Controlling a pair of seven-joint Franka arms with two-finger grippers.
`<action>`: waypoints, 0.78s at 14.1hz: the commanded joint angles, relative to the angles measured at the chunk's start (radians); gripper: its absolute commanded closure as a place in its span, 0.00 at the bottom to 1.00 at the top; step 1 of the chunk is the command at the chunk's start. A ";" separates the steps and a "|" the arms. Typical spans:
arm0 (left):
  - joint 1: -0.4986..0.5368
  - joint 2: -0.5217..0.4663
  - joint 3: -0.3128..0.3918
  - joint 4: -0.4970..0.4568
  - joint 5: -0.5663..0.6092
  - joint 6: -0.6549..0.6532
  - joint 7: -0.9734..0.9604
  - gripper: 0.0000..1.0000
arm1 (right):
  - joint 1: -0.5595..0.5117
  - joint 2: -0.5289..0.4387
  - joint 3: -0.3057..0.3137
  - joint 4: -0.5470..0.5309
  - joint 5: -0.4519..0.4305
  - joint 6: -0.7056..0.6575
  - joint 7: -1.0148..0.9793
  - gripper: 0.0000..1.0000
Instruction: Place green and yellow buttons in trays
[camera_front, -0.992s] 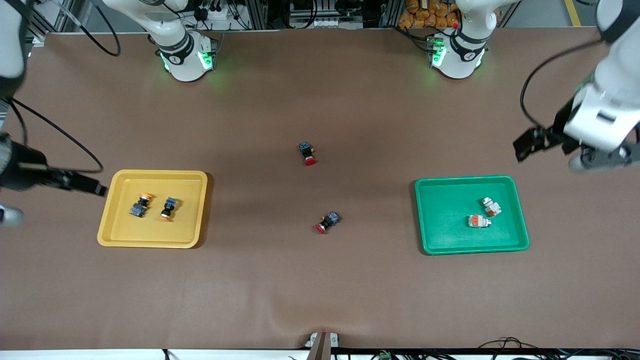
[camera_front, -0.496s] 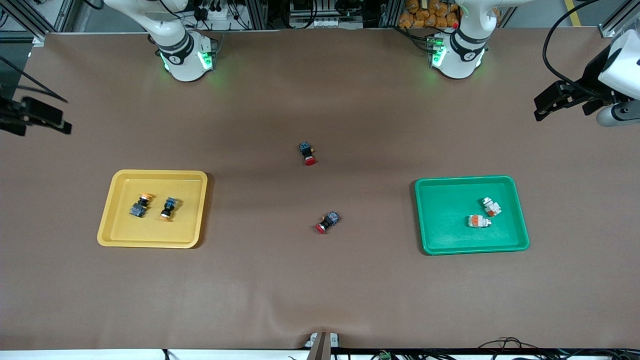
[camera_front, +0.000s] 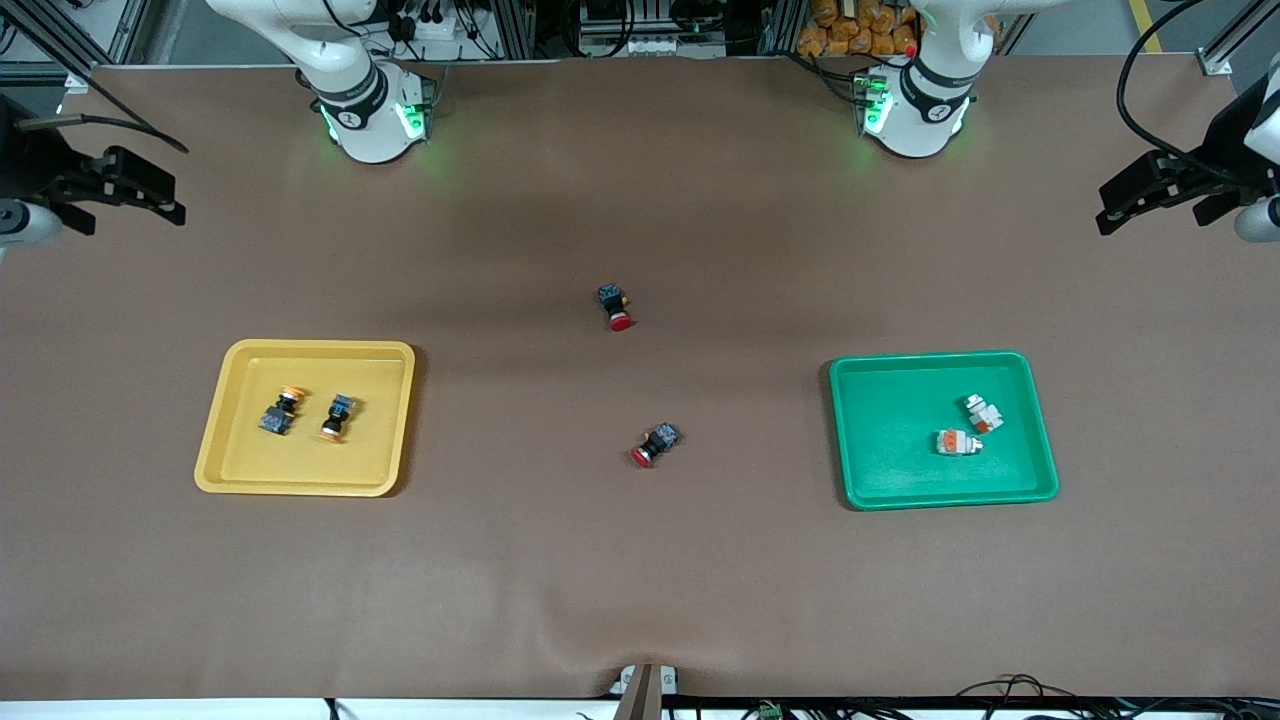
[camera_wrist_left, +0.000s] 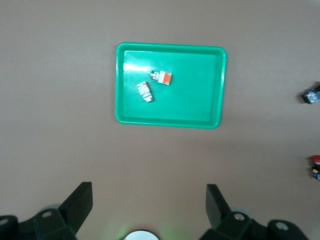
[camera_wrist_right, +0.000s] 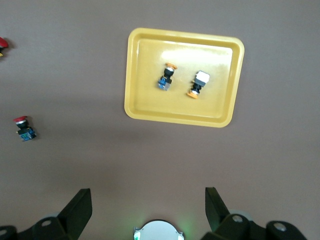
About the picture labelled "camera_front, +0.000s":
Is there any yellow pushbutton dark block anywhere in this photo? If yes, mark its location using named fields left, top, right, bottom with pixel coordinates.
left=258, top=385, right=306, bottom=437

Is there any yellow pushbutton blue block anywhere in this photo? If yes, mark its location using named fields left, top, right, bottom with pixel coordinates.
left=318, top=393, right=357, bottom=444

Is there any orange snack pile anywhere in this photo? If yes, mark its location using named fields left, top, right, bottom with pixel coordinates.
left=795, top=0, right=921, bottom=58

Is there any green plastic tray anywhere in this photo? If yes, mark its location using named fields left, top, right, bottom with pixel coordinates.
left=829, top=351, right=1061, bottom=512

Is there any yellow plastic tray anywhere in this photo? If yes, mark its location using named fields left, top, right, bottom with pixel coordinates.
left=194, top=339, right=417, bottom=498

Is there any white power strip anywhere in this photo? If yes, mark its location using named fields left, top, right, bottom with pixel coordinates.
left=578, top=33, right=683, bottom=58

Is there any red pushbutton blue block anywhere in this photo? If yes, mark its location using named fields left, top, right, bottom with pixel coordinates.
left=629, top=421, right=681, bottom=468

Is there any brown table mat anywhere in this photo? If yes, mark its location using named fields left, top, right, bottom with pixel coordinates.
left=0, top=55, right=1280, bottom=701

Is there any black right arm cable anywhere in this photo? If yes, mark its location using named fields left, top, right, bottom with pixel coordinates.
left=0, top=0, right=191, bottom=156

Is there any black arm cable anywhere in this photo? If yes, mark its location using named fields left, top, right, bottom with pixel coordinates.
left=1117, top=0, right=1226, bottom=186
left=0, top=0, right=191, bottom=156

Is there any aluminium frame profile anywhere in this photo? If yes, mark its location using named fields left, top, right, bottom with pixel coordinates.
left=0, top=0, right=151, bottom=86
left=1200, top=0, right=1280, bottom=76

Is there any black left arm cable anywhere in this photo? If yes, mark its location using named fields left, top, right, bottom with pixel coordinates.
left=1117, top=0, right=1226, bottom=186

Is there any black cable bundle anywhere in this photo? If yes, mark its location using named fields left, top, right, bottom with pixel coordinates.
left=945, top=673, right=1280, bottom=720

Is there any brown post metal bracket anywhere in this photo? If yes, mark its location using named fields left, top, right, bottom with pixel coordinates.
left=608, top=662, right=681, bottom=720

